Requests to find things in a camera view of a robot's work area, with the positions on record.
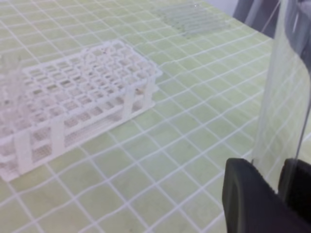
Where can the white plastic test tube rack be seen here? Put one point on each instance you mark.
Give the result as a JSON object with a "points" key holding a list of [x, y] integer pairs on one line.
{"points": [[50, 108]]}

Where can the green checkered tablecloth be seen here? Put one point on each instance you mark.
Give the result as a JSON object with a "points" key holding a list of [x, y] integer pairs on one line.
{"points": [[161, 172]]}

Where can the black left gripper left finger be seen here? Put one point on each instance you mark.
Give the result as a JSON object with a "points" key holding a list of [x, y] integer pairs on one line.
{"points": [[251, 205]]}

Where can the clear glass test tube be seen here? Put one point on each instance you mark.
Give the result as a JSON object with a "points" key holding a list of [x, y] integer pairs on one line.
{"points": [[286, 102]]}

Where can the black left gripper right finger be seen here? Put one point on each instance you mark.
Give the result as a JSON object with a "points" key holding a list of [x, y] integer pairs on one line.
{"points": [[294, 186]]}

